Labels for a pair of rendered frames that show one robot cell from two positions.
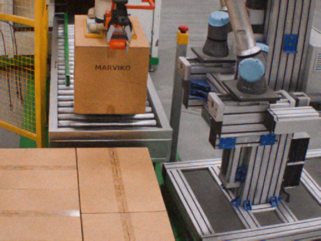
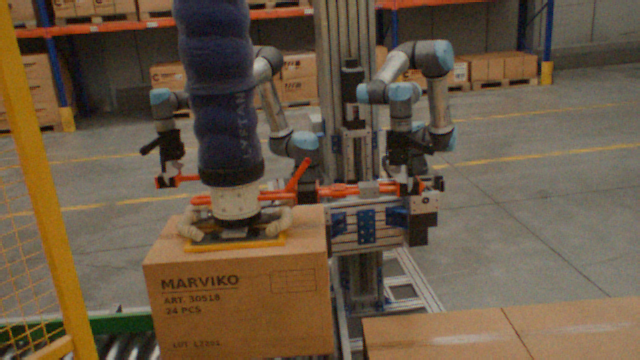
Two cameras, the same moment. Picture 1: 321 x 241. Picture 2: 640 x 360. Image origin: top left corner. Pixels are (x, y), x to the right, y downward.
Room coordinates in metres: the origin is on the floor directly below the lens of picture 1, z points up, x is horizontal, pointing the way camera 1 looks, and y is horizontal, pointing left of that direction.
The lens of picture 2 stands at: (2.48, 1.83, 1.88)
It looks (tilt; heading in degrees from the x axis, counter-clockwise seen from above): 20 degrees down; 278
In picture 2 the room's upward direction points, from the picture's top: 4 degrees counter-clockwise
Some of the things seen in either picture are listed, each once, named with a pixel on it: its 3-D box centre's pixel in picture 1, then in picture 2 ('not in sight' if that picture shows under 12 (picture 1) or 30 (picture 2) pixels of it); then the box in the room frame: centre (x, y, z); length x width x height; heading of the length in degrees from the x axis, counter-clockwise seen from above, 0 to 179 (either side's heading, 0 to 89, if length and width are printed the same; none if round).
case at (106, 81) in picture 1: (107, 61); (247, 280); (3.01, 0.14, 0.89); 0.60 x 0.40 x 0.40; 7
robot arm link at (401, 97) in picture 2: not in sight; (401, 100); (2.43, 0.07, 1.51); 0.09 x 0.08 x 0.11; 72
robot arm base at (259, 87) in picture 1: (252, 78); (412, 160); (2.36, -0.58, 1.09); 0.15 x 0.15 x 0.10
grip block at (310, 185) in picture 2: (113, 20); (307, 192); (2.76, 0.11, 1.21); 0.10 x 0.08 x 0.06; 97
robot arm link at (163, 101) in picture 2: not in sight; (162, 103); (3.31, -0.08, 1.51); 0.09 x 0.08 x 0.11; 52
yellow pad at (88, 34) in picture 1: (93, 25); (235, 236); (3.00, 0.24, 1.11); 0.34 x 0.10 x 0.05; 7
